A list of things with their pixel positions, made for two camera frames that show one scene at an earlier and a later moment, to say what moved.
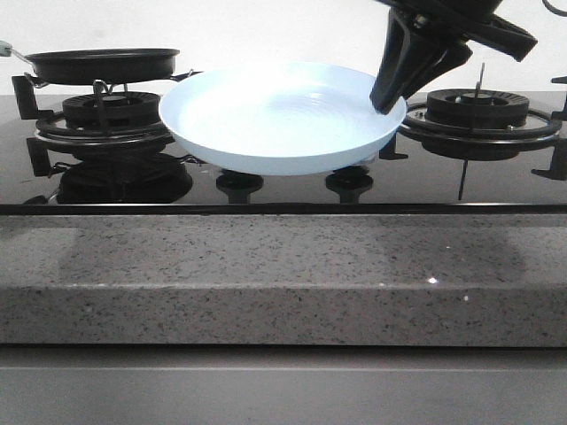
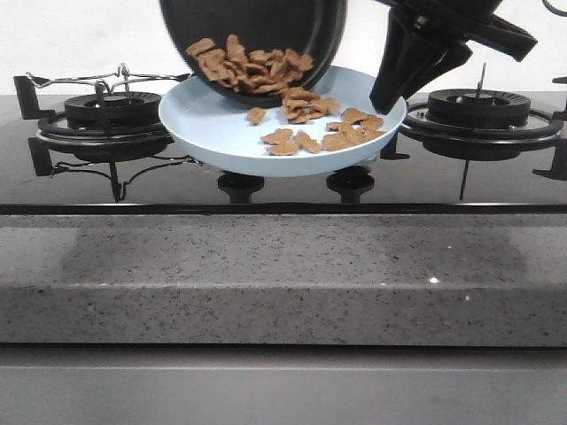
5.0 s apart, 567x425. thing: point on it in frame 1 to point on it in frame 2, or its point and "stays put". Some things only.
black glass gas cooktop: (455, 154) stays put
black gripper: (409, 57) stays put
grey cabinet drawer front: (160, 384) stays put
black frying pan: (98, 65) to (314, 27)
